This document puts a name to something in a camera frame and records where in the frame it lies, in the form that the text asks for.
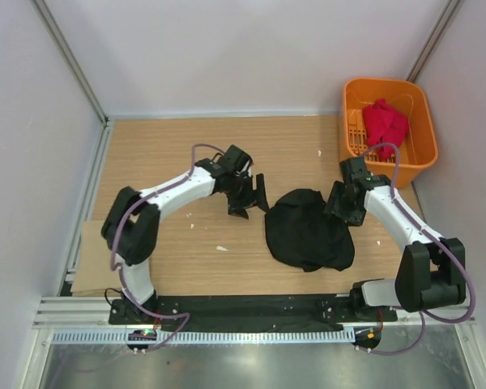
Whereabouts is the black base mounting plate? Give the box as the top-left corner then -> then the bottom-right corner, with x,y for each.
108,293 -> 399,326

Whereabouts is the red t shirt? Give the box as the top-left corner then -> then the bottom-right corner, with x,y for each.
362,99 -> 409,162

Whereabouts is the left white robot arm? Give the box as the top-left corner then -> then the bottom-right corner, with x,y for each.
100,145 -> 270,324

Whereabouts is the black t shirt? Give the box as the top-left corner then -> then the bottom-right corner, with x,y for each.
264,189 -> 355,272

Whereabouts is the brown cardboard sheet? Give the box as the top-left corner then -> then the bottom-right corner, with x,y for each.
70,220 -> 121,297

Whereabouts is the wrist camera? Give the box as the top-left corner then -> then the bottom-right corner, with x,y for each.
220,144 -> 254,172
339,156 -> 369,184

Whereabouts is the white slotted cable duct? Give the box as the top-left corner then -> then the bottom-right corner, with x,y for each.
51,327 -> 355,345

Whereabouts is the aluminium corner post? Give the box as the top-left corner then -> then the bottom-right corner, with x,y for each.
406,0 -> 465,83
30,0 -> 109,126

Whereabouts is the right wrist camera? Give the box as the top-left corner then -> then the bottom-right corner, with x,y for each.
339,156 -> 369,184

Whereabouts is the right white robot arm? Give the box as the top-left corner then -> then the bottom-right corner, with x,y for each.
325,156 -> 467,321

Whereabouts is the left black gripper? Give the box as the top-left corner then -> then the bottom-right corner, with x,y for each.
224,173 -> 269,219

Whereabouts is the right aluminium corner post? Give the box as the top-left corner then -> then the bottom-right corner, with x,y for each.
406,0 -> 465,83

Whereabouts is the aluminium front frame rail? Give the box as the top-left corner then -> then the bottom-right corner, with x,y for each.
32,297 -> 467,329

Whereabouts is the left aluminium corner post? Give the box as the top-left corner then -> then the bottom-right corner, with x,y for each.
30,0 -> 109,126

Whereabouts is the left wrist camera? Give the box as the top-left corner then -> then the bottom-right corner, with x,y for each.
220,144 -> 254,172

